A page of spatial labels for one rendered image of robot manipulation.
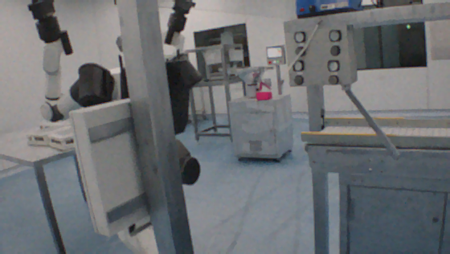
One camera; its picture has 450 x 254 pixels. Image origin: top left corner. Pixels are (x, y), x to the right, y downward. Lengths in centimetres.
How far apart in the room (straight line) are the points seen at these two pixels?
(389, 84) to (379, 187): 521
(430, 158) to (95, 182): 98
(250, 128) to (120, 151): 344
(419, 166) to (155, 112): 86
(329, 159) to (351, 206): 22
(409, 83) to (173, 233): 594
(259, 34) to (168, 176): 636
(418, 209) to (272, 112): 284
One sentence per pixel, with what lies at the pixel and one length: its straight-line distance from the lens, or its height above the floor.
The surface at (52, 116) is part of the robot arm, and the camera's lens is 148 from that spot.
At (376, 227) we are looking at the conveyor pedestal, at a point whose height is 60.
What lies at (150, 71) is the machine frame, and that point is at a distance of 67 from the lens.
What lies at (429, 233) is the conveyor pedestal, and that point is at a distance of 135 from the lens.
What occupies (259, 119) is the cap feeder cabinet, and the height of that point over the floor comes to 54.
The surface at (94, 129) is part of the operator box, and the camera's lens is 65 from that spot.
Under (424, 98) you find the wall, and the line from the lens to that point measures 647.
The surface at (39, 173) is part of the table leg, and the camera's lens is 193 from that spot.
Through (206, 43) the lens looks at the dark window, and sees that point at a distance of 759.
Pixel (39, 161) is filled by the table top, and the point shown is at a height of 89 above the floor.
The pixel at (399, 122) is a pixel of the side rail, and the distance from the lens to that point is 144.
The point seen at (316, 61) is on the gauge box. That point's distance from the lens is 116.
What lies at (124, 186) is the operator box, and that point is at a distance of 72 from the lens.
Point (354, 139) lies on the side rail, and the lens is 120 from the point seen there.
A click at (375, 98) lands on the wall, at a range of 649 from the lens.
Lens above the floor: 127
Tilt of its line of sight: 11 degrees down
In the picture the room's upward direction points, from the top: 7 degrees counter-clockwise
